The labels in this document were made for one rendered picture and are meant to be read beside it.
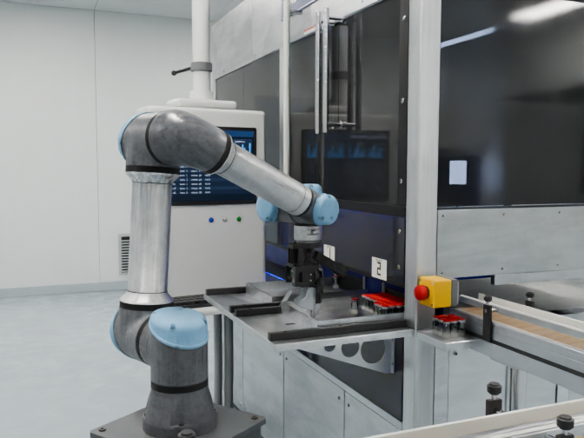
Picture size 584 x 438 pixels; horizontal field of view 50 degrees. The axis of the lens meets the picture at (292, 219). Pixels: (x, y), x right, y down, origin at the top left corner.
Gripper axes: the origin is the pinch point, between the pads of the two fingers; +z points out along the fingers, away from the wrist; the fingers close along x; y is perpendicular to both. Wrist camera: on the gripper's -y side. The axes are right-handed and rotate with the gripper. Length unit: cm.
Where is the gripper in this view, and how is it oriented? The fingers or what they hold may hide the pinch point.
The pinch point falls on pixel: (315, 314)
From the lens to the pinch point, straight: 174.0
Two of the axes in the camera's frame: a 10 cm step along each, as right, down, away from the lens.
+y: -9.3, 0.3, -3.8
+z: 0.0, 10.0, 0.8
